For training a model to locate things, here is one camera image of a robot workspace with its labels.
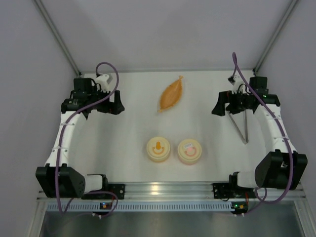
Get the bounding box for metal serving tongs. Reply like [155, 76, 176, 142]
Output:
[228, 110, 249, 144]

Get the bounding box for cream lid orange smiley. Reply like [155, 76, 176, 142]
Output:
[146, 137, 171, 156]

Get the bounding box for cream lid pink smiley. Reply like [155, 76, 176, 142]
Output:
[177, 139, 202, 157]

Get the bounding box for cream bowl orange base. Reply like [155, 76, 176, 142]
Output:
[148, 154, 170, 163]

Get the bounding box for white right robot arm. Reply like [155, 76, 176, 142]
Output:
[212, 77, 308, 190]

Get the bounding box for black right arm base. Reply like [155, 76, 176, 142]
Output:
[212, 183, 256, 200]

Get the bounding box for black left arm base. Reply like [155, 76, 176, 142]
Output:
[81, 183, 125, 200]

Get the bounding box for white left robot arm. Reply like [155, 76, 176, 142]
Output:
[36, 78, 125, 199]

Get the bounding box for orange boat-shaped dish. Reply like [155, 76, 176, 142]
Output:
[158, 76, 184, 113]

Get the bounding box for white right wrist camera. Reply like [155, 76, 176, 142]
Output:
[228, 76, 244, 94]

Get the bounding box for aluminium mounting rail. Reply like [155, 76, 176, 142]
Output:
[36, 182, 306, 202]

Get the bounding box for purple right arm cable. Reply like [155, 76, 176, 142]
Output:
[227, 52, 296, 218]

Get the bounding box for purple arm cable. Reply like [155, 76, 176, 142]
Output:
[227, 52, 296, 218]
[55, 61, 120, 218]

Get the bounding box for left aluminium frame post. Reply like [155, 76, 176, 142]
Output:
[32, 0, 82, 77]

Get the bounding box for aluminium frame post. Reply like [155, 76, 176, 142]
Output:
[32, 0, 82, 77]
[252, 0, 301, 75]

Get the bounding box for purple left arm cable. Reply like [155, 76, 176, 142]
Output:
[55, 61, 120, 218]

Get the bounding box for grey slotted cable duct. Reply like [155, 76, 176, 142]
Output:
[46, 202, 247, 212]

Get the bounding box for right aluminium frame post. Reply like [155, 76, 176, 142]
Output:
[252, 0, 301, 75]

